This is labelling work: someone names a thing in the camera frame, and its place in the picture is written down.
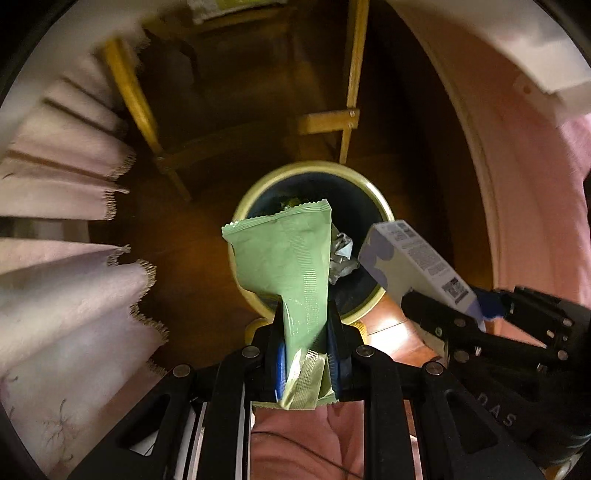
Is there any light green wrapper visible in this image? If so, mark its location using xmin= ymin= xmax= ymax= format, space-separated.
xmin=222 ymin=198 xmax=335 ymax=411

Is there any pink bed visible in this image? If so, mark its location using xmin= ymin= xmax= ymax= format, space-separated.
xmin=429 ymin=28 xmax=591 ymax=324

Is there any blue trash bin yellow rim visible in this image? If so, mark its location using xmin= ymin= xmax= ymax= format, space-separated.
xmin=228 ymin=160 xmax=395 ymax=326

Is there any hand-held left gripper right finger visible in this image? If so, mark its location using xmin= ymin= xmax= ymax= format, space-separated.
xmin=325 ymin=305 xmax=546 ymax=480

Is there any white purple box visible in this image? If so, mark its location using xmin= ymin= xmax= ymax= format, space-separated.
xmin=358 ymin=220 xmax=488 ymax=333

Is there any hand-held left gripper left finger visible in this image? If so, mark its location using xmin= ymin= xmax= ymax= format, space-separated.
xmin=67 ymin=318 xmax=287 ymax=480

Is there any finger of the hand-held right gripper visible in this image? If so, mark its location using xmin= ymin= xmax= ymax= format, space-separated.
xmin=475 ymin=286 xmax=591 ymax=352
xmin=401 ymin=291 xmax=561 ymax=370

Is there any crumpled silver foil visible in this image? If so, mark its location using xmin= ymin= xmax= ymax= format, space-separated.
xmin=328 ymin=224 xmax=363 ymax=284

